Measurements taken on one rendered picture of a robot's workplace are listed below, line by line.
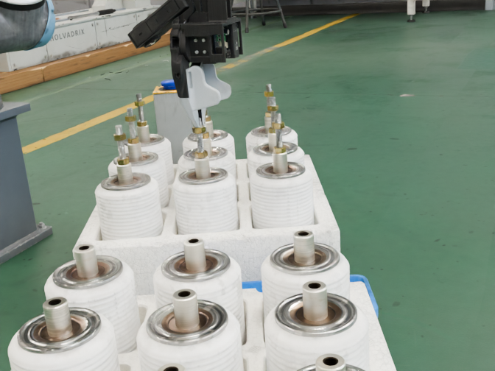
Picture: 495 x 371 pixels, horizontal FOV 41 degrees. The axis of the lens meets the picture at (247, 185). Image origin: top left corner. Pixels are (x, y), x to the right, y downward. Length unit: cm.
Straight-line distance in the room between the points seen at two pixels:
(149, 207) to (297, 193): 22
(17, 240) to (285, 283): 90
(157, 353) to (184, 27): 49
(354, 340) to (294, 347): 5
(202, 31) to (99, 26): 330
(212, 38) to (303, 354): 49
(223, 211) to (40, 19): 67
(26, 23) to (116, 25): 291
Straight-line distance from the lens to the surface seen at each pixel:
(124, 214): 100
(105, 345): 63
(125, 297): 73
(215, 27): 92
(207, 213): 99
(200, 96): 96
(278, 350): 61
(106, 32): 427
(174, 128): 139
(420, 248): 135
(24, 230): 152
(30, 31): 148
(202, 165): 100
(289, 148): 112
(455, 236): 141
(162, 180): 113
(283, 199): 99
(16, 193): 149
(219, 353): 60
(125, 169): 102
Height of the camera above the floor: 57
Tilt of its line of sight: 19 degrees down
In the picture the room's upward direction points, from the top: 4 degrees counter-clockwise
